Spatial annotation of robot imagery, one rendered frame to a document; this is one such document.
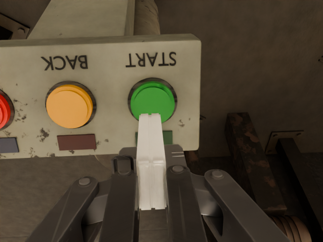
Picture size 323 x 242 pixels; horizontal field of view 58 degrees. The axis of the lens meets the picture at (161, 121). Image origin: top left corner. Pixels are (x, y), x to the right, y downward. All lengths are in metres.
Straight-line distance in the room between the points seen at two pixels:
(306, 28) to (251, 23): 0.17
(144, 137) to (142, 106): 0.09
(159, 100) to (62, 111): 0.09
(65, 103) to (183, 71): 0.11
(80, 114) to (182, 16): 0.66
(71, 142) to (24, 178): 1.17
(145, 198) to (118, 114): 0.13
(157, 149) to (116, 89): 0.12
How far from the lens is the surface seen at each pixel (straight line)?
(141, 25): 0.66
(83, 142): 0.29
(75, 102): 0.27
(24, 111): 0.30
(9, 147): 0.32
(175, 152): 0.17
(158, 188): 0.16
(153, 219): 1.69
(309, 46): 1.06
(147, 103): 0.26
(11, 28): 0.96
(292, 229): 0.85
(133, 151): 0.18
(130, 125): 0.28
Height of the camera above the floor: 0.81
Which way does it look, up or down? 47 degrees down
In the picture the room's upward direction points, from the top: 176 degrees clockwise
